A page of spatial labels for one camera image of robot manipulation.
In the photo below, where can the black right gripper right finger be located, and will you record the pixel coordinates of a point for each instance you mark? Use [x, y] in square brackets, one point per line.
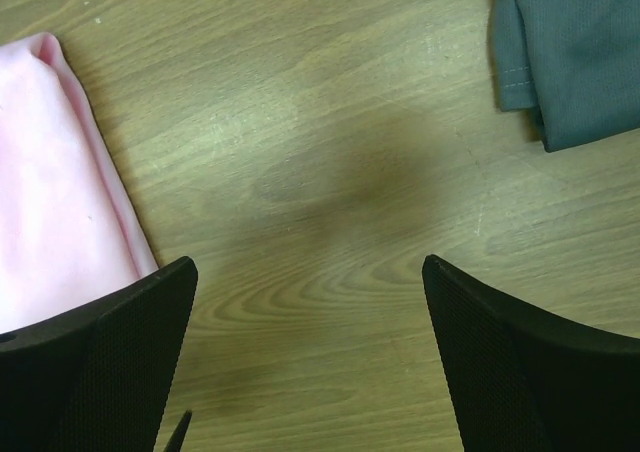
[521, 378]

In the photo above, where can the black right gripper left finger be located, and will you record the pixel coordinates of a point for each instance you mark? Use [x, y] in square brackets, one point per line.
[97, 377]

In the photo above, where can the pink t-shirt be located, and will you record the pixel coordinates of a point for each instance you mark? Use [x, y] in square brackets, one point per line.
[69, 233]

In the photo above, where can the folded dark grey t-shirt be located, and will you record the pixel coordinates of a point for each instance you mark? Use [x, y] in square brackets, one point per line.
[572, 64]

